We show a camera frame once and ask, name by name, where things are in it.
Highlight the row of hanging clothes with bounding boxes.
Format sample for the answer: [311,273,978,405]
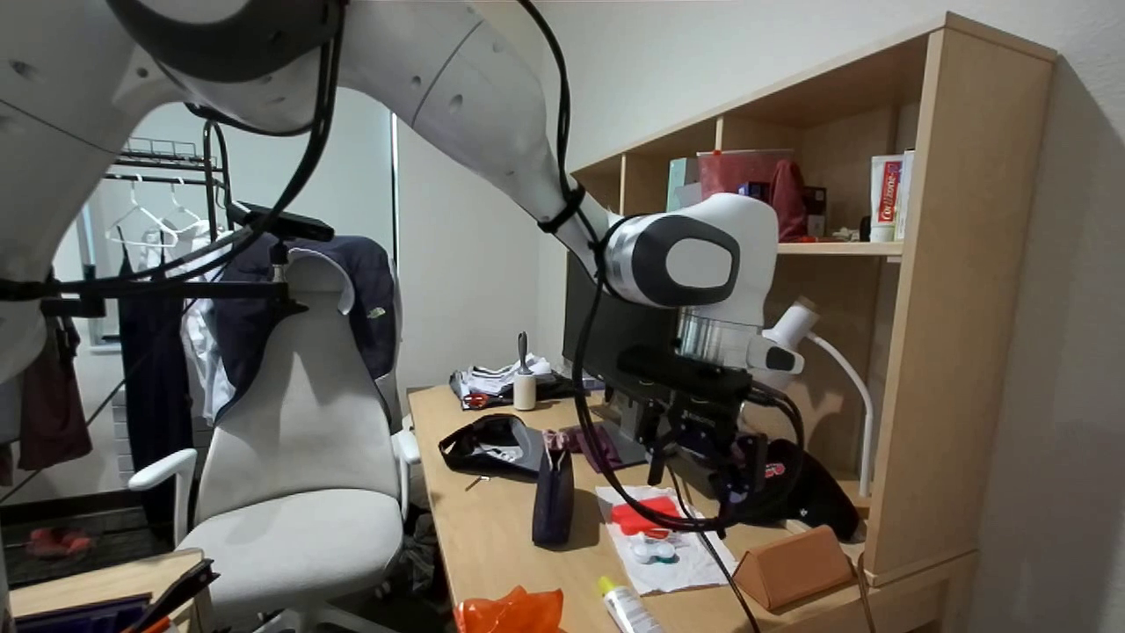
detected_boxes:
[0,176,231,528]

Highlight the dark purse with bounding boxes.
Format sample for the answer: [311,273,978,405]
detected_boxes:
[531,430,577,547]

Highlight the wooden side table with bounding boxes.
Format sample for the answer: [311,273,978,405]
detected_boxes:
[7,548,219,633]

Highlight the white office chair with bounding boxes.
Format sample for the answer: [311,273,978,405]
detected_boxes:
[128,248,423,633]

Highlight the white paper sheet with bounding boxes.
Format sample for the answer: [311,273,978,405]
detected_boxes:
[595,484,739,597]

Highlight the wooden desk hutch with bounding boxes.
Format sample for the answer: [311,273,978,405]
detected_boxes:
[570,12,1059,633]

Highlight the pile of papers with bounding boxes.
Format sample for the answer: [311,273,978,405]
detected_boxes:
[450,354,581,407]

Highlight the white and red toothpaste box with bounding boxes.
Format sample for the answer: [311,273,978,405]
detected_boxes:
[869,149,916,244]

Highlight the brown case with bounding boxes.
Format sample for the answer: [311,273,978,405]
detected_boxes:
[733,525,855,613]

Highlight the purple cloth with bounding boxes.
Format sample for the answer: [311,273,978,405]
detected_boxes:
[543,424,623,474]

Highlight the dark blue jacket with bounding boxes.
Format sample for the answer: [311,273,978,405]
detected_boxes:
[207,232,398,425]

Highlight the black monitor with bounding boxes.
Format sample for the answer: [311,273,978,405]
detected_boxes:
[562,250,704,472]

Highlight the red shoes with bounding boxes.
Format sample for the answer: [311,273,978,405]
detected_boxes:
[25,526,94,560]

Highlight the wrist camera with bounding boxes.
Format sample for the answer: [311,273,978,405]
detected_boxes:
[619,345,754,394]

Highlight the red plastic lid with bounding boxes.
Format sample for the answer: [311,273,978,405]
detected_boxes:
[610,496,685,539]

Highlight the white gooseneck desk lamp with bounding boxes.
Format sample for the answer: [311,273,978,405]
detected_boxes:
[763,297,876,499]

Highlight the orange plastic bag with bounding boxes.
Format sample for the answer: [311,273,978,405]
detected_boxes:
[453,586,565,633]

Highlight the black pouch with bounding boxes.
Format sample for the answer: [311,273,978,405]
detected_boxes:
[438,413,548,481]

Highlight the black clothes rack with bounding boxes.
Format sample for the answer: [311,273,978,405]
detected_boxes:
[104,121,231,247]

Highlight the white tube with yellow cap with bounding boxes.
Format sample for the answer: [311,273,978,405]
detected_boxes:
[598,576,665,633]

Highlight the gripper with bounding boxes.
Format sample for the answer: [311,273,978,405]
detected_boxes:
[647,385,771,528]

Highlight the white roller with grey handle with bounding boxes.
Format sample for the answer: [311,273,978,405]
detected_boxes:
[513,331,538,412]

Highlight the red cloth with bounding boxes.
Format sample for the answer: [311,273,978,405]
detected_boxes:
[768,158,811,244]

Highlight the black cap with red logo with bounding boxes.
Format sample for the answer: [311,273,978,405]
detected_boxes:
[729,438,862,542]

